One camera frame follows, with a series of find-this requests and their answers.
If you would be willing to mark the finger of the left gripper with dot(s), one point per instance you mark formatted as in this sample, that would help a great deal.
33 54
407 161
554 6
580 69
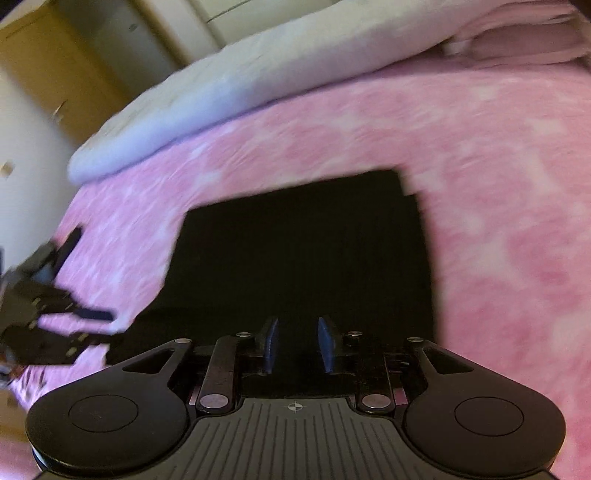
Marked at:
63 252

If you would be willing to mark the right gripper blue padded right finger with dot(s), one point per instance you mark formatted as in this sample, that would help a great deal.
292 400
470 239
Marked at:
354 361

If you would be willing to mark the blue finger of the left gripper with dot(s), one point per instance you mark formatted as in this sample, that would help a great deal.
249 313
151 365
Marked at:
92 314

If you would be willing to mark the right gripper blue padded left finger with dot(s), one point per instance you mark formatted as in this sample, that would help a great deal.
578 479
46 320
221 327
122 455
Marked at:
234 359

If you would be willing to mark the black garment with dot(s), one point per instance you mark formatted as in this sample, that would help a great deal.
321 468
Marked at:
350 249

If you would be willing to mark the wooden door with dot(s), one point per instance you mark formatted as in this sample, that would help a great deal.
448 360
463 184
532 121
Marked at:
62 73

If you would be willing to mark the pink floral bed sheet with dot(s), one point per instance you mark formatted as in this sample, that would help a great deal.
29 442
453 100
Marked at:
499 161

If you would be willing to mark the white wardrobe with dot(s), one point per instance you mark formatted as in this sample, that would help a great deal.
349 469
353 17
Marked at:
192 30

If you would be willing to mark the white striped quilt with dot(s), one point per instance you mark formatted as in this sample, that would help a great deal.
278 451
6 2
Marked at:
341 42

